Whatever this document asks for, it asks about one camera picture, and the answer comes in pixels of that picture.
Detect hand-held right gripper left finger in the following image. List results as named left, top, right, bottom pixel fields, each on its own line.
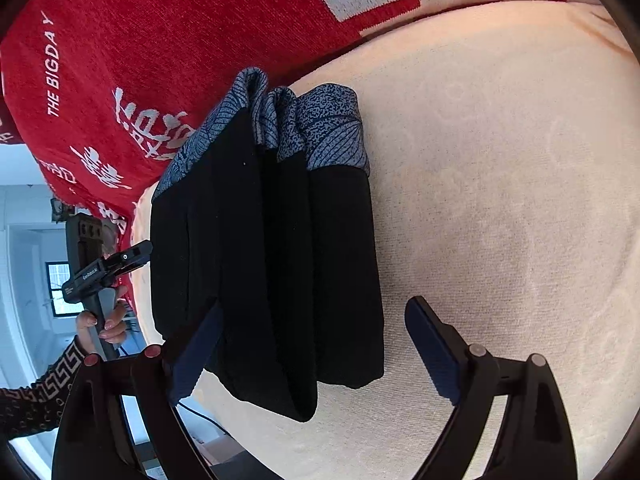
left=52, top=302, right=226, bottom=480

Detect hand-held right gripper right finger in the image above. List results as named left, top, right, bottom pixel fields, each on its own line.
left=404, top=296, right=584, bottom=480

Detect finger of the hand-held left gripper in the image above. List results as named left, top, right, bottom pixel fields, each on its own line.
left=104, top=240, right=154, bottom=278

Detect black pants with blue waistband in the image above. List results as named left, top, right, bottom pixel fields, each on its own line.
left=149, top=66, right=386, bottom=424

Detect person's left forearm patterned sleeve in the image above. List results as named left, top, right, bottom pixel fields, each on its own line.
left=0, top=336, right=90, bottom=442

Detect person's left hand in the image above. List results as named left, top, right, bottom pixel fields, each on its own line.
left=75, top=285, right=130, bottom=356

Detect dark framed window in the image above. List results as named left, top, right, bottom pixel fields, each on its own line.
left=45, top=261, right=71, bottom=318

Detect cream towel blanket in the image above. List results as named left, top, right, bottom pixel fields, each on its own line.
left=130, top=0, right=640, bottom=480

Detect red printed blanket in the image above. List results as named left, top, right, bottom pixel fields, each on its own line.
left=0, top=0, right=609, bottom=313

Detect black cable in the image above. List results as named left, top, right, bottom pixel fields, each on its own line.
left=176, top=399, right=237, bottom=438

